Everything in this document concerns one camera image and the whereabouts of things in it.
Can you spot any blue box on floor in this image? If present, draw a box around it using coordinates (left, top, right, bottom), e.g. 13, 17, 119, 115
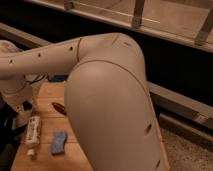
49, 75, 68, 82

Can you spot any blue sponge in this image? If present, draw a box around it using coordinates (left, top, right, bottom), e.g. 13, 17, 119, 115
50, 131, 67, 155

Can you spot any black chair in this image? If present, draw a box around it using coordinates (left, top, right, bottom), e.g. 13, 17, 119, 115
0, 99, 34, 158

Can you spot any white squeeze bottle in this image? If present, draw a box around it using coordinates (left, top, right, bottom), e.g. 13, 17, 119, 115
25, 116, 42, 158

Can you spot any wooden table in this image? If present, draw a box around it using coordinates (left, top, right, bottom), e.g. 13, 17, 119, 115
10, 81, 171, 171

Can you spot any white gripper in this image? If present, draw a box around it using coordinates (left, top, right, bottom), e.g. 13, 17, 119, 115
1, 83, 34, 129

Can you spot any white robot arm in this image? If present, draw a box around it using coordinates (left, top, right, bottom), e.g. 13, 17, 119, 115
0, 33, 168, 171

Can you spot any red chili pepper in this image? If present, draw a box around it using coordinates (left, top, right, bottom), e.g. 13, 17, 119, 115
52, 102, 66, 115

